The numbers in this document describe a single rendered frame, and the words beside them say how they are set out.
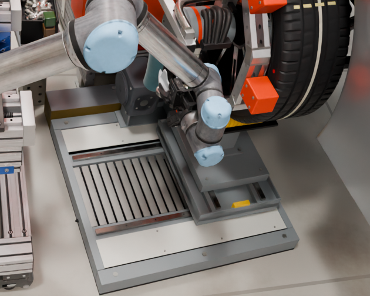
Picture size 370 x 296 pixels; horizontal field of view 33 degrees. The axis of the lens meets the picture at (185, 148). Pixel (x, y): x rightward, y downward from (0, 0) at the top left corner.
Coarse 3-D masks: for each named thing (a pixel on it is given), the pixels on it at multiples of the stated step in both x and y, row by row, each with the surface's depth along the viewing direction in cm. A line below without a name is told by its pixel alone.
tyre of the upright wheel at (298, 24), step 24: (288, 0) 180; (312, 0) 183; (336, 0) 187; (288, 24) 181; (312, 24) 184; (336, 24) 187; (288, 48) 183; (312, 48) 187; (336, 48) 190; (288, 72) 187; (312, 72) 190; (336, 72) 194; (288, 96) 195; (312, 96) 199; (240, 120) 215; (264, 120) 208
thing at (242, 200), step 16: (160, 128) 269; (176, 144) 266; (176, 160) 257; (176, 176) 260; (192, 176) 256; (192, 192) 251; (208, 192) 249; (224, 192) 255; (240, 192) 256; (256, 192) 255; (272, 192) 260; (192, 208) 249; (208, 208) 247; (224, 208) 247; (240, 208) 250; (256, 208) 255; (272, 208) 260
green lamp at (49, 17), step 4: (44, 12) 223; (48, 12) 224; (52, 12) 224; (44, 16) 223; (48, 16) 222; (52, 16) 223; (44, 20) 223; (48, 20) 223; (52, 20) 223; (44, 24) 224; (48, 24) 224; (52, 24) 225
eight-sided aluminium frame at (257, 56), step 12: (252, 24) 182; (264, 24) 184; (252, 36) 183; (264, 36) 184; (252, 48) 183; (264, 48) 184; (252, 60) 184; (264, 60) 186; (240, 72) 192; (252, 72) 188; (240, 84) 193; (228, 96) 211; (240, 96) 196; (240, 108) 200
